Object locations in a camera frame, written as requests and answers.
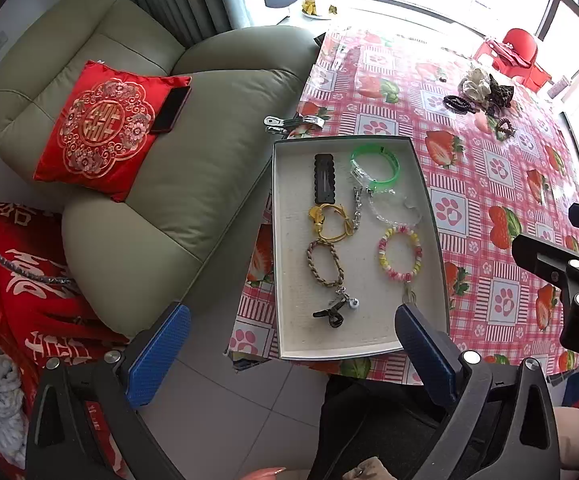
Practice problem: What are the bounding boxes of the metal tablecloth clamp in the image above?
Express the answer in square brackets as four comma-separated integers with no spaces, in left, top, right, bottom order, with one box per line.
[264,114,326,136]

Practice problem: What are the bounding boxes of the grey cardboard box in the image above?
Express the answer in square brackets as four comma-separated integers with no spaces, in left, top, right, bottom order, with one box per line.
[272,135,451,361]

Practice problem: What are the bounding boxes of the leopard print scrunchie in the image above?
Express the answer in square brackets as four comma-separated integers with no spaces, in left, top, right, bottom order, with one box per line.
[479,74,516,116]

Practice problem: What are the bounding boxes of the clear crystal bead bracelet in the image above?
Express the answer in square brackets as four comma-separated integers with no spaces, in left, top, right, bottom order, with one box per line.
[352,186,423,233]

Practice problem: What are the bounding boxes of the red plastic chair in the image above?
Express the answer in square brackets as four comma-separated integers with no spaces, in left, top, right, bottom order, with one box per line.
[472,27,553,91]

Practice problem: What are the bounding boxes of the black scalloped hair clip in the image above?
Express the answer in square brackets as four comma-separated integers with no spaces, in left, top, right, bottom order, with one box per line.
[313,153,340,206]

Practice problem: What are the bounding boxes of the person's black pants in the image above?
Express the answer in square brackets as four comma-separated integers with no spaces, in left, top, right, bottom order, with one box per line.
[314,375,455,480]

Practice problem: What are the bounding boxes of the person's left hand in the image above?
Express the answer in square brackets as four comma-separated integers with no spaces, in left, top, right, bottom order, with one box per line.
[247,466,290,480]

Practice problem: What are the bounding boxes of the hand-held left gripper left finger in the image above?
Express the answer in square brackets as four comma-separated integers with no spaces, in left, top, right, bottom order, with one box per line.
[24,302,192,480]

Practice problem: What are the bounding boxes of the strawberry printed red tablecloth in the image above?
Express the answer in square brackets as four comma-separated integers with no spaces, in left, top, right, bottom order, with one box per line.
[227,25,579,386]

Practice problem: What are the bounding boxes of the grey-green leather sofa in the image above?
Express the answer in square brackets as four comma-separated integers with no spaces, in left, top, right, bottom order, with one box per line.
[0,0,323,341]

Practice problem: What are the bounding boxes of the yellow cord bracelet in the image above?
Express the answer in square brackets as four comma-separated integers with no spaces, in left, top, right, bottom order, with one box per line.
[308,202,357,242]

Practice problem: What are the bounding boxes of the dark smartphone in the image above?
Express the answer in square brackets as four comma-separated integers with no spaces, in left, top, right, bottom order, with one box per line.
[148,85,193,135]

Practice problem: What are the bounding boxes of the dark beaded hair tie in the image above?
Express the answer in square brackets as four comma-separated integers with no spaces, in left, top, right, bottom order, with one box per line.
[493,116,515,142]

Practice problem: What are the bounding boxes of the red embroidered cushion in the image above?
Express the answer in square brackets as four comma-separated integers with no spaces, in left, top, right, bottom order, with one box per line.
[33,60,193,203]

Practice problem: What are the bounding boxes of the small dish of yellow snacks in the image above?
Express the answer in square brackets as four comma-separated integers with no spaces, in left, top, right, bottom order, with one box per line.
[299,0,337,21]

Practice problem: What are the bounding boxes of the braided tan rope bracelet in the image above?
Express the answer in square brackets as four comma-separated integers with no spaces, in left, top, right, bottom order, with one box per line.
[305,239,345,288]

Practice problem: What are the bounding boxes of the small black clip with charm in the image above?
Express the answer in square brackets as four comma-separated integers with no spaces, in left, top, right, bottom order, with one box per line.
[312,286,363,329]

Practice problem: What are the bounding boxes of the red printed bag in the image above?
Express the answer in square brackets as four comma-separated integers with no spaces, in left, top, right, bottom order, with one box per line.
[0,200,138,480]

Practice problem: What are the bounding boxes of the colourful bead bracelet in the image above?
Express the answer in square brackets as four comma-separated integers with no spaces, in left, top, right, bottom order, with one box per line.
[377,225,423,306]

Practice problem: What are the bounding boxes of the green translucent bracelet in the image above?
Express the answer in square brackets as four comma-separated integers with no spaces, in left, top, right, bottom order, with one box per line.
[350,144,401,195]

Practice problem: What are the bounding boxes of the white dotted scrunchie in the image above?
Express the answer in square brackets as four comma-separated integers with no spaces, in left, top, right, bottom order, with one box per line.
[458,67,493,106]

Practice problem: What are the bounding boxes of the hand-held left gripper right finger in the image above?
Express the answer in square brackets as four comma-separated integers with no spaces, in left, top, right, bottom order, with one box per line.
[394,304,561,480]

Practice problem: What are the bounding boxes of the braided grey cord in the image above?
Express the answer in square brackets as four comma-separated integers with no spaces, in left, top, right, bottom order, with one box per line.
[0,230,78,288]

